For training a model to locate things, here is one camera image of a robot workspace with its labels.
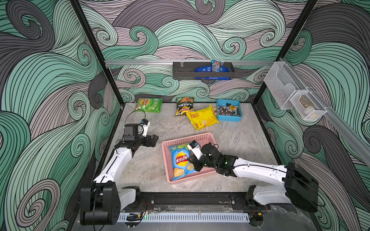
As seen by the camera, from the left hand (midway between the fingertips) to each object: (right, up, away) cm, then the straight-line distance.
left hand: (150, 134), depth 86 cm
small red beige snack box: (+46, +15, +26) cm, 55 cm away
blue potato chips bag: (+19, -15, -9) cm, 26 cm away
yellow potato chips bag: (+35, +10, +18) cm, 41 cm away
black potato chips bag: (+21, +19, +25) cm, 38 cm away
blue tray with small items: (+58, +15, +28) cm, 66 cm away
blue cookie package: (+37, +42, +7) cm, 57 cm away
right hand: (+23, -12, -6) cm, 27 cm away
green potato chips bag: (-6, +20, +25) cm, 32 cm away
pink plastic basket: (+34, -5, +9) cm, 35 cm away
